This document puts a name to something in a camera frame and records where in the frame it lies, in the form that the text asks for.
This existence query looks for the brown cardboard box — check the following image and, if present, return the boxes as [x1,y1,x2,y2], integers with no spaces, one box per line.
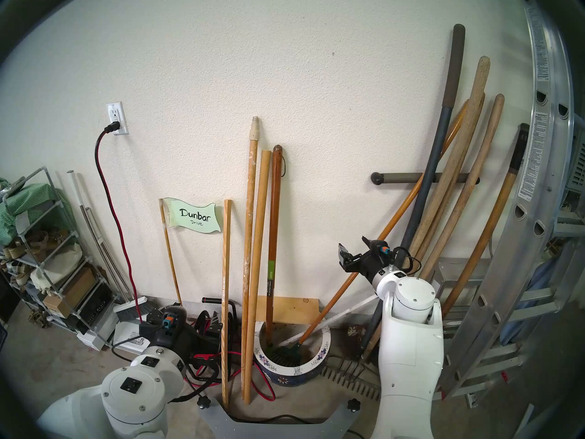
[43,268,99,318]

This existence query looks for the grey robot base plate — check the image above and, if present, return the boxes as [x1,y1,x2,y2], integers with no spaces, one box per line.
[197,399,362,439]

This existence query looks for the grey metal step stool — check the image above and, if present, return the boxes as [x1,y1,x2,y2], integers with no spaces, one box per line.
[430,257,495,325]

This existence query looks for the orange handled green rake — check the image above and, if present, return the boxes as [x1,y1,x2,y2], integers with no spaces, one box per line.
[267,100,470,364]

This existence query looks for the thin white pipe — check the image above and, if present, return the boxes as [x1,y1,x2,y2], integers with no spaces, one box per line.
[278,295,381,347]

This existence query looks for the grey wire shelf rack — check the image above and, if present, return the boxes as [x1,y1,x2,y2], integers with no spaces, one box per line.
[0,166,120,348]

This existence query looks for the black box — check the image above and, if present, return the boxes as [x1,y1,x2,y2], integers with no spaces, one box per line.
[75,284,115,336]

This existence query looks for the white PVC pipe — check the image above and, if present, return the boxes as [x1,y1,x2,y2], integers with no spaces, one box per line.
[67,170,125,302]

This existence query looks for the blue cloth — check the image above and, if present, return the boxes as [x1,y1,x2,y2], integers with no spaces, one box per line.
[500,259,556,347]

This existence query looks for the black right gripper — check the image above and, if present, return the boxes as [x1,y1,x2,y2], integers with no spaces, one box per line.
[338,235,394,286]

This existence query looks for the white hand broom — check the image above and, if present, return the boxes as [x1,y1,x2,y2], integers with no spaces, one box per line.
[113,296,154,324]

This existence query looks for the grey tool handle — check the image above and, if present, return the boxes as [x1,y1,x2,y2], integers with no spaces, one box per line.
[361,24,467,353]

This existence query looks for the metal rake head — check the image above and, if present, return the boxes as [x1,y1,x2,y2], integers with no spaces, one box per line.
[321,355,383,400]

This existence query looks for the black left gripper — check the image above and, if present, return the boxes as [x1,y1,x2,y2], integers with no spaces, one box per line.
[145,324,218,368]

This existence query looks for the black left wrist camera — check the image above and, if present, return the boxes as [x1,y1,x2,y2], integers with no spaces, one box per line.
[155,307,187,336]

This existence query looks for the aluminium ladder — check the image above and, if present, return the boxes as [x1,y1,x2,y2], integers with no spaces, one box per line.
[436,0,585,400]

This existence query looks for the grey louvered box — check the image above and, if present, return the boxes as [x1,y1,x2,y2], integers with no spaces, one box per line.
[564,115,585,206]

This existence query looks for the thick light wooden dowel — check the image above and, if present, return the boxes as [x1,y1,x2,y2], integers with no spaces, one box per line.
[243,150,272,405]

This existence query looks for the light wooden board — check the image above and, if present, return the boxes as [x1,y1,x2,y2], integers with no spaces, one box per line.
[255,296,320,325]

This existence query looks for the tan wooden tool handle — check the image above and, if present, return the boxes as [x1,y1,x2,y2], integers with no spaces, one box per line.
[418,94,505,281]

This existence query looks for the white cloth bag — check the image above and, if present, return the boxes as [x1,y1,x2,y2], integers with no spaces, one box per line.
[29,243,84,293]

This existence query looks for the green Dunbar sign on stick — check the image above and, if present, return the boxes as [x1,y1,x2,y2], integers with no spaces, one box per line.
[158,197,223,307]

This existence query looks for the weathered pale wooden handle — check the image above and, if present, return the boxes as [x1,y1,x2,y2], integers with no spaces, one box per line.
[408,56,491,258]

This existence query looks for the white box on floor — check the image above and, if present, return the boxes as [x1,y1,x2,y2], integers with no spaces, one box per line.
[112,319,152,355]

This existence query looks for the blue white floral ceramic pot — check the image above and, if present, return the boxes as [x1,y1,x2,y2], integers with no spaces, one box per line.
[254,321,332,388]

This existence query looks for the brown handle with black grip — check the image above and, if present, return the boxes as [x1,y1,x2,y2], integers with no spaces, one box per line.
[441,123,530,318]

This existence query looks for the red black power cord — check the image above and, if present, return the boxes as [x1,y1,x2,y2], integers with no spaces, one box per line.
[95,121,147,327]

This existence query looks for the white wall outlet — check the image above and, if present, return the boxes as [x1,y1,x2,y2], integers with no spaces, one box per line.
[106,102,129,136]

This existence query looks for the flat thin wooden strip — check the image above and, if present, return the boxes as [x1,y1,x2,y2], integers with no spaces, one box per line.
[221,199,233,409]

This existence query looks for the paint-flecked pole with threaded tip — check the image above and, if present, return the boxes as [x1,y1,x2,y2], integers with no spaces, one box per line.
[241,116,262,401]

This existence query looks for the dark brown handle green label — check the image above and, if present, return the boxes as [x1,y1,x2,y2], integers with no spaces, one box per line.
[265,145,286,347]

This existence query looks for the thin metal rods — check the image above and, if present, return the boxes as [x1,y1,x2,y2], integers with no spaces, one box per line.
[81,206,132,302]

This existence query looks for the green checkered cloth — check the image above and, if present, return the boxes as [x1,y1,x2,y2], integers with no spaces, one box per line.
[0,181,76,246]

